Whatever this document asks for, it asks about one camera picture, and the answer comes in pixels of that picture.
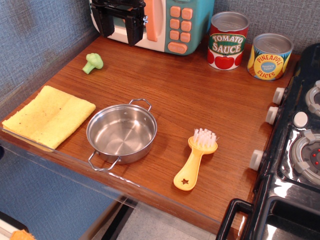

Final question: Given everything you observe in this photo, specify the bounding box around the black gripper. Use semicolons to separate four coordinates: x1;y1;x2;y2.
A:
90;0;146;47

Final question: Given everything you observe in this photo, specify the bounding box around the stainless steel pot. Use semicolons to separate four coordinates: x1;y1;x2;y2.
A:
86;98;158;172

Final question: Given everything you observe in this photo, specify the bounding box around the toy microwave oven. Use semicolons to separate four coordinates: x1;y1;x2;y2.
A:
89;0;215;56

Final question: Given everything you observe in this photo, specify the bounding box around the tomato sauce can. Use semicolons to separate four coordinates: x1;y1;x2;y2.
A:
207;11;250;71

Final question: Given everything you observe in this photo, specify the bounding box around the green toy broccoli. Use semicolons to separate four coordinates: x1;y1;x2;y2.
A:
82;53;104;74

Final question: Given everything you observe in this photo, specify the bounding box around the yellow folded cloth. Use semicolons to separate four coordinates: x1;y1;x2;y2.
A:
2;85;96;152

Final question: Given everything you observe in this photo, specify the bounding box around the yellow dish brush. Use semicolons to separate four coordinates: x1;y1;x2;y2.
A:
173;128;218;191

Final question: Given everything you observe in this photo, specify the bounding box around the pineapple slices can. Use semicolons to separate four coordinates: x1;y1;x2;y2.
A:
247;33;294;81

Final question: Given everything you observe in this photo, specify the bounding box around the white stove knob rear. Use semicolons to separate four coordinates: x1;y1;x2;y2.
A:
272;87;286;105

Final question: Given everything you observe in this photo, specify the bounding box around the white stove knob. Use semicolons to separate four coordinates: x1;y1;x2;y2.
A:
272;87;286;105
265;106;279;125
249;149;264;171

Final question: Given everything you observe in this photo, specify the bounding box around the white stove knob middle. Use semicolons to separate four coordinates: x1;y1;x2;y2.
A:
265;106;279;125

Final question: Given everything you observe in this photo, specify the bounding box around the white stove knob front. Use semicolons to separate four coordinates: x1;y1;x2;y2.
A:
249;149;264;171

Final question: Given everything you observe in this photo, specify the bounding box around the orange object bottom left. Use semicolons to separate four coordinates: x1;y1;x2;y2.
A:
9;229;35;240

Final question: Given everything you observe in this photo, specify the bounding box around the black toy stove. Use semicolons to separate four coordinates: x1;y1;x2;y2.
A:
216;43;320;240

